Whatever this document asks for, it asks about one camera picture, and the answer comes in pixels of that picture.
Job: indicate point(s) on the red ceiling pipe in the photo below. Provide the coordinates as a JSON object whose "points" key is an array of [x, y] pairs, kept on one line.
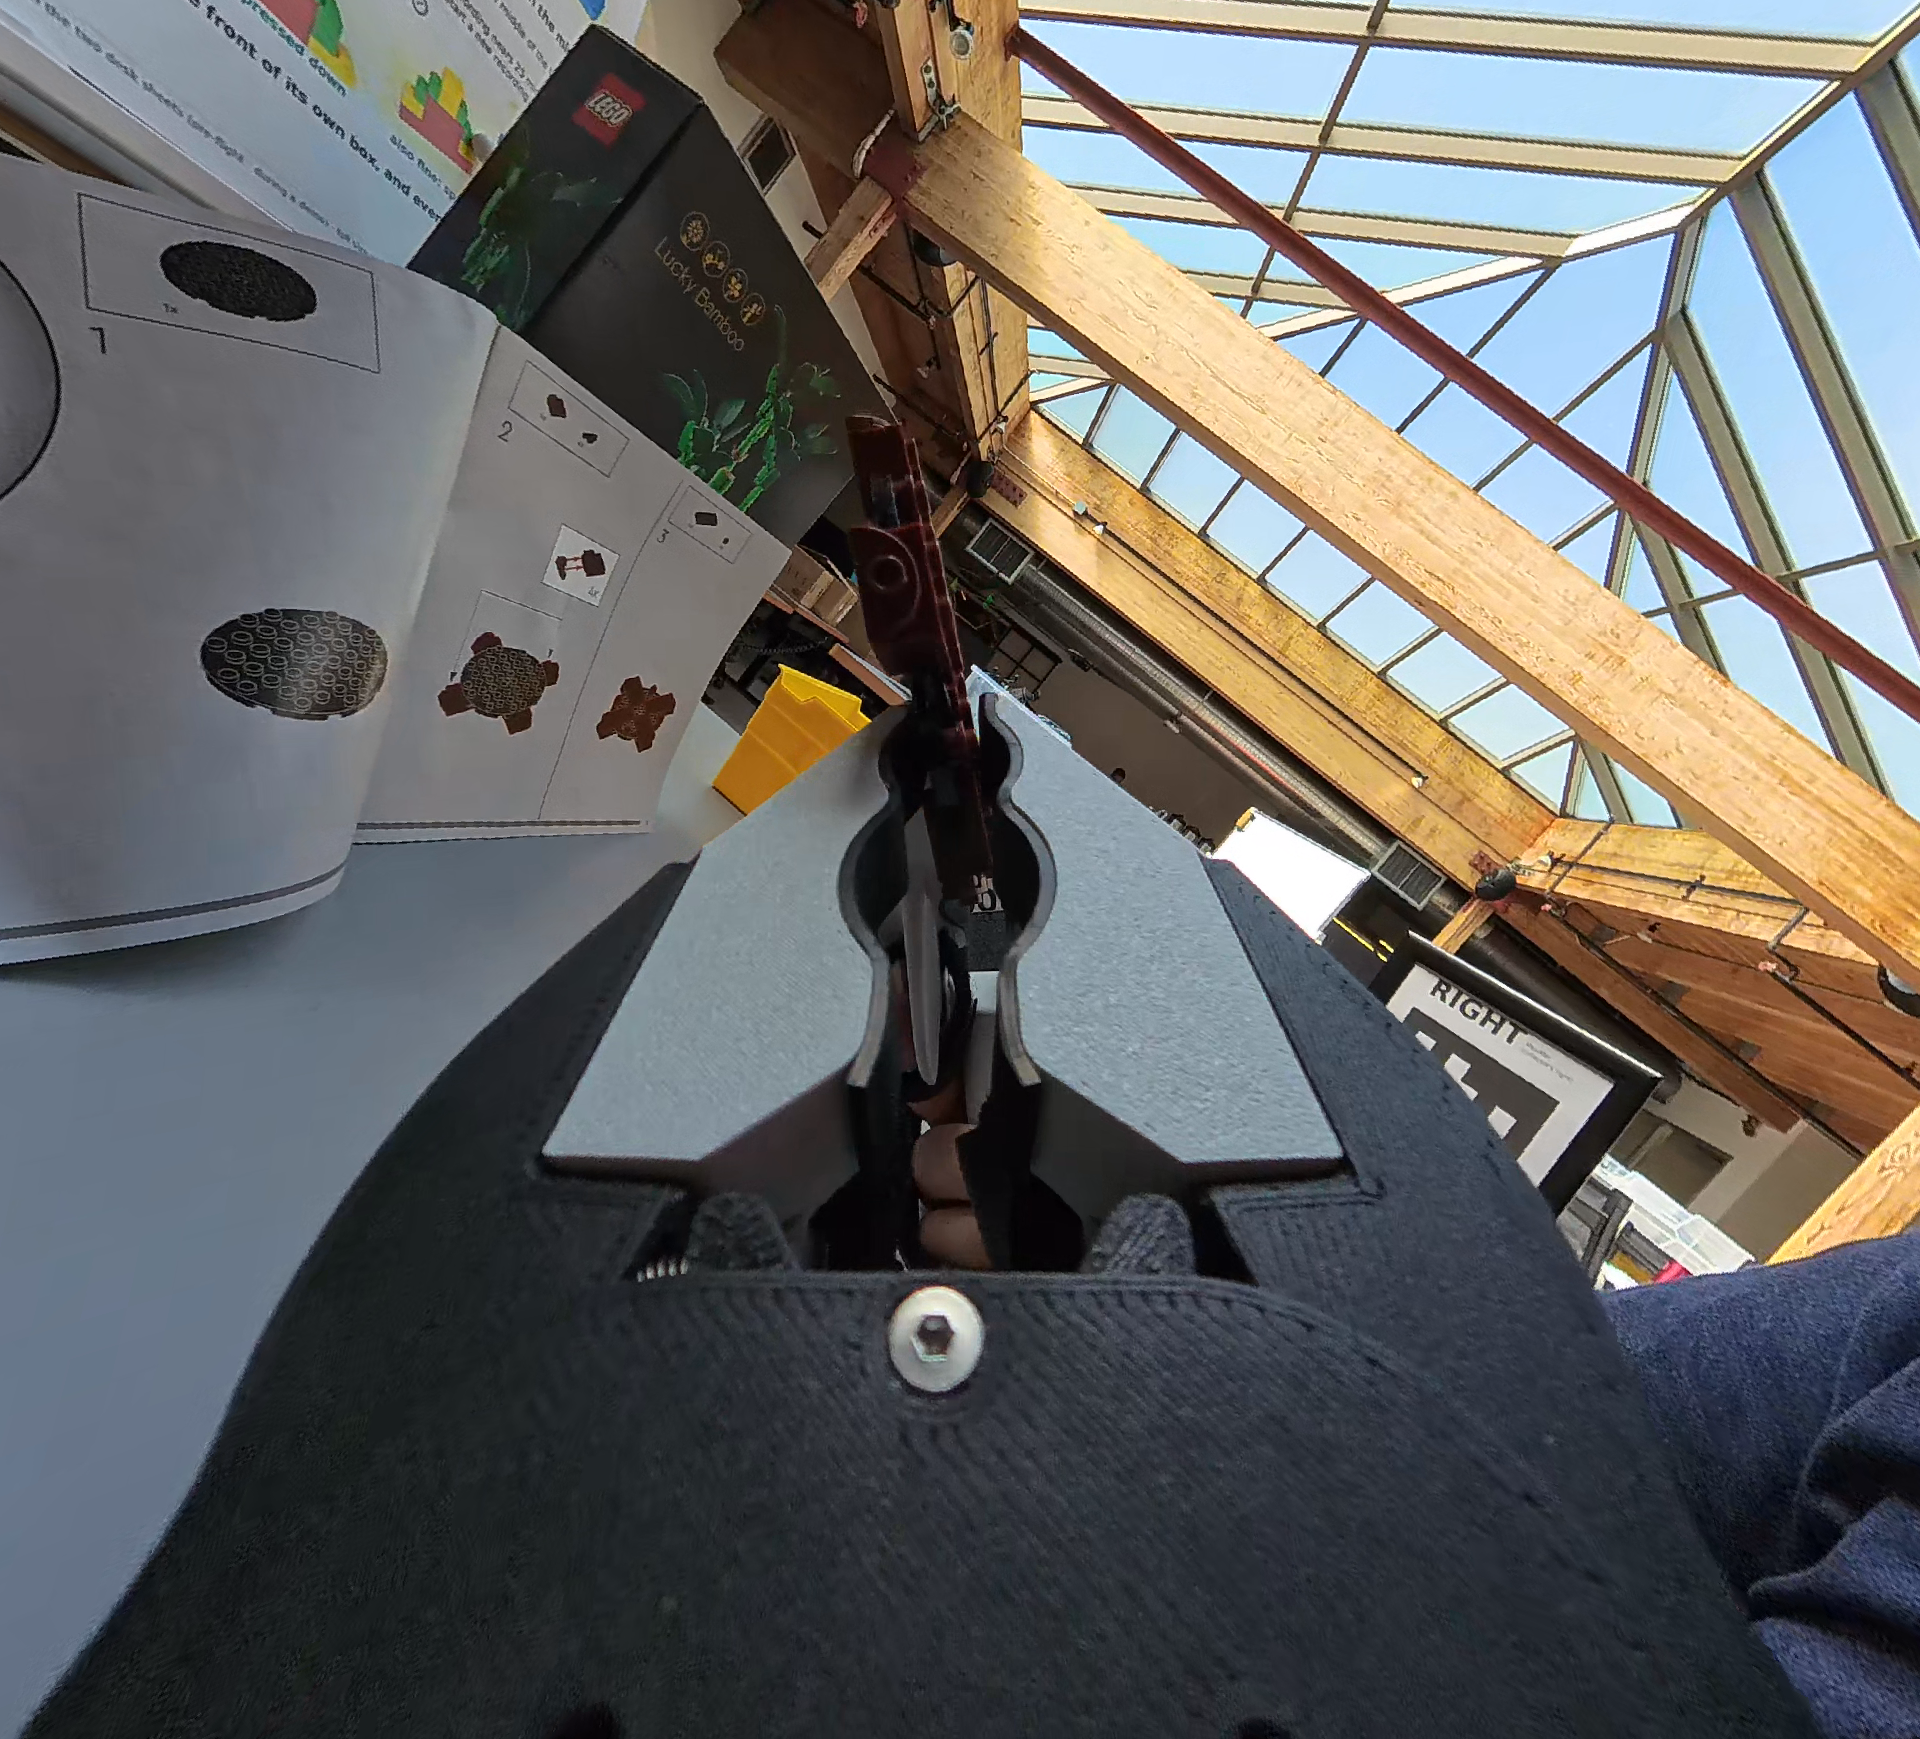
{"points": [[1470, 381]]}

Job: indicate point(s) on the grey air vent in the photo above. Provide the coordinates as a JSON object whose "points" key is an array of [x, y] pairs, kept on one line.
{"points": [[999, 554], [1410, 876]]}

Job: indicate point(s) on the brown toy brick assembly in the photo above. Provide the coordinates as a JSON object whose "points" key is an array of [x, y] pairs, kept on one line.
{"points": [[901, 569]]}

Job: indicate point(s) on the yellow plastic bin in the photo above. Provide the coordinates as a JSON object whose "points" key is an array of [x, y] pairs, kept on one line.
{"points": [[781, 742]]}

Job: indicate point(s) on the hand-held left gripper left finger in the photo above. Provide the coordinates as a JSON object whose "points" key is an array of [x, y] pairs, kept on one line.
{"points": [[720, 988]]}

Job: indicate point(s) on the person's right forearm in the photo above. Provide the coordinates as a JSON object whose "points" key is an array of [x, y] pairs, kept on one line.
{"points": [[1785, 1438]]}

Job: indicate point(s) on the white screen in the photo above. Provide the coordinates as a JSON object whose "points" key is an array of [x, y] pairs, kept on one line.
{"points": [[1298, 876]]}

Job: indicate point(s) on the black dome camera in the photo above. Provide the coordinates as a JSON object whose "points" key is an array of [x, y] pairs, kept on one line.
{"points": [[1899, 992], [1496, 883]]}

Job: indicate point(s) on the black toy brick box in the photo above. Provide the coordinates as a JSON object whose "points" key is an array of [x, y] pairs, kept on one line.
{"points": [[659, 225]]}

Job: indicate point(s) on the open building instruction booklet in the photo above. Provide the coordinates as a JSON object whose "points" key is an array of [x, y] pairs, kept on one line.
{"points": [[226, 509]]}

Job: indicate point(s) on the grey ventilation duct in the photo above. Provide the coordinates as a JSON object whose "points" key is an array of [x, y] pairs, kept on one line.
{"points": [[1141, 673]]}

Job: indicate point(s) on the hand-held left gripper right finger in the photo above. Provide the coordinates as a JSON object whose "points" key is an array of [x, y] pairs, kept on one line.
{"points": [[1170, 1004]]}

